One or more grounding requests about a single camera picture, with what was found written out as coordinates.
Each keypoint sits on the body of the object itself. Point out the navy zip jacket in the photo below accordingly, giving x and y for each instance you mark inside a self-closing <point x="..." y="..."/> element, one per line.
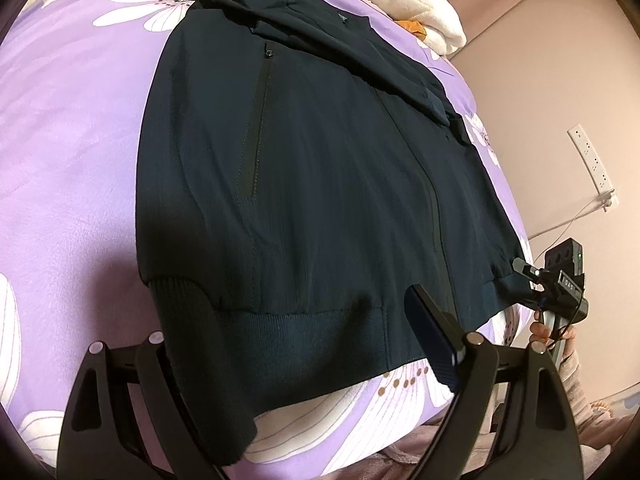
<point x="325" y="185"/>

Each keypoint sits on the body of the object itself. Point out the white wall power strip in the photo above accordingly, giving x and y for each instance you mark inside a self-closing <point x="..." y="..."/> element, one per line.
<point x="592" y="165"/>

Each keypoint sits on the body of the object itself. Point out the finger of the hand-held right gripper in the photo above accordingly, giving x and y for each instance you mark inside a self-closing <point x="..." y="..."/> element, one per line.
<point x="529" y="271"/>
<point x="533" y="303"/>

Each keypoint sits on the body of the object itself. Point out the person's pink fleece clothing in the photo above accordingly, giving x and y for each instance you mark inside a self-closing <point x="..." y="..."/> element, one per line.
<point x="610" y="440"/>

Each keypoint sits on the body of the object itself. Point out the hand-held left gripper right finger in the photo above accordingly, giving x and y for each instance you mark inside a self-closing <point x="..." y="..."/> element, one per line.
<point x="435" y="340"/>

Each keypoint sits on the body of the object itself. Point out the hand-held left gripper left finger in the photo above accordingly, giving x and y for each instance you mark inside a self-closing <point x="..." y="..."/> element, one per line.
<point x="155" y="375"/>

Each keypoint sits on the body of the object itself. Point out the white goose plush toy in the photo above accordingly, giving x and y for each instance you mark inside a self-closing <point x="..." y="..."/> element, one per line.
<point x="415" y="5"/>

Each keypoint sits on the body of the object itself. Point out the purple floral blanket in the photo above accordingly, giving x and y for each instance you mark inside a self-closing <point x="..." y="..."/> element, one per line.
<point x="75" y="160"/>

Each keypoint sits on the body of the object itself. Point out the person's right forearm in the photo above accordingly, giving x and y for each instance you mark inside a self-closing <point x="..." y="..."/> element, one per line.
<point x="577" y="375"/>

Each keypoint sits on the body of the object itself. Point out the person's right hand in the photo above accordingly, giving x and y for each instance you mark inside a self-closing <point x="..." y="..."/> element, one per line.
<point x="541" y="332"/>

